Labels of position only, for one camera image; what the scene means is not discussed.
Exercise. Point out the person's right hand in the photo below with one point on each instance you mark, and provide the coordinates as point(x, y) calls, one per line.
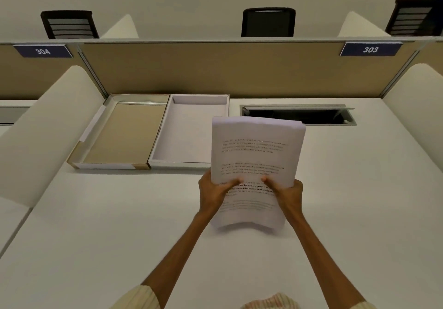
point(289, 194)

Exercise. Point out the white box with brown sheet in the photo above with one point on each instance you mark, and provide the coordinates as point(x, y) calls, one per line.
point(121, 134)

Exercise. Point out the person's left thumb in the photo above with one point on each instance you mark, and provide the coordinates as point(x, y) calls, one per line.
point(232, 183)

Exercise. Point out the person's right forearm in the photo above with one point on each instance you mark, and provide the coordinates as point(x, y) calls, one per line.
point(327, 260)

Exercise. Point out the person's right thumb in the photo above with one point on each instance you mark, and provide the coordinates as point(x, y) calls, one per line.
point(270, 184)

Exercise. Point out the beige desk partition panel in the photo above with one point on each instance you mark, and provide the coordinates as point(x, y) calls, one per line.
point(38, 76)
point(238, 68)

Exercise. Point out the stack of printed white papers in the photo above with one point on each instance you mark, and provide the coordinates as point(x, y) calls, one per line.
point(258, 156)

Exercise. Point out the white cardboard box lid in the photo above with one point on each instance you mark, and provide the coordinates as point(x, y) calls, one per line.
point(188, 135)

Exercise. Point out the person's left forearm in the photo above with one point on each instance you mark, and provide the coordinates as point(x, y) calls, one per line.
point(174, 253)

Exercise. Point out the black slatted office chair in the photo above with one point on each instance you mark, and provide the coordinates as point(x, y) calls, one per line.
point(413, 17)
point(69, 24)

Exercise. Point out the person's left hand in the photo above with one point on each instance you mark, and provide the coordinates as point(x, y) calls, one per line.
point(211, 194)

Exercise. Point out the blue desk number sign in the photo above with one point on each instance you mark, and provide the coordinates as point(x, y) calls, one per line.
point(43, 51)
point(370, 49)

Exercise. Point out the person's cream striped shirt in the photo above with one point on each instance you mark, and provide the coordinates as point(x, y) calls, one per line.
point(207, 300)

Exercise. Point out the white curved side divider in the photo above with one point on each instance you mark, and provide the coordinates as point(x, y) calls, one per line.
point(418, 111)
point(45, 128)
point(121, 28)
point(361, 25)

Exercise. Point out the black mesh office chair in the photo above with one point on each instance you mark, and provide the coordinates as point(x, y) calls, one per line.
point(268, 22)

